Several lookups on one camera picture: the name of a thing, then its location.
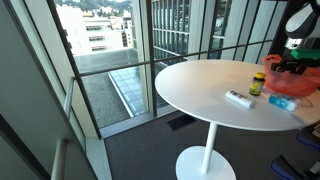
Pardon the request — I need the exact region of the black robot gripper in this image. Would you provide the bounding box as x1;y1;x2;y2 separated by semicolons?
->
271;60;307;75

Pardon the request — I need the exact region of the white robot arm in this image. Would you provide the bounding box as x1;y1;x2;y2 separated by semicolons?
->
270;0;320;74

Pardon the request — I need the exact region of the white blue labelled bottle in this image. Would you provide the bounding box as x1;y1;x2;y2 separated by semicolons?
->
269;93;300;112

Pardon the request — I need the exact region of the yellow cap dark bottle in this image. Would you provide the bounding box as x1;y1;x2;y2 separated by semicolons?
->
249;72;266;96

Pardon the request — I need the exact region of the orange plastic bag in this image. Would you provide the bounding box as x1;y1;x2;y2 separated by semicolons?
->
262;54;320;97

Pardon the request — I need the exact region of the white tube with barcode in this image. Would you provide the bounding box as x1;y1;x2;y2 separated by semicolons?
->
226;90;256;109

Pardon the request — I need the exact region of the black blue equipment base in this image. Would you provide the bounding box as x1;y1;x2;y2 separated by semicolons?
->
270;122;320;180

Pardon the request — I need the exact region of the floor air vent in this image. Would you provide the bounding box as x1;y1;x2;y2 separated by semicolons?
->
168;115;195;131

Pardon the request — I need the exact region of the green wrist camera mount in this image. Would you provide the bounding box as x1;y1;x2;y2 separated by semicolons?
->
291;49;320;59

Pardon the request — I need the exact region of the round white pedestal table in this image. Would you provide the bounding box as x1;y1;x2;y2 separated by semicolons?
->
155;60;320;180

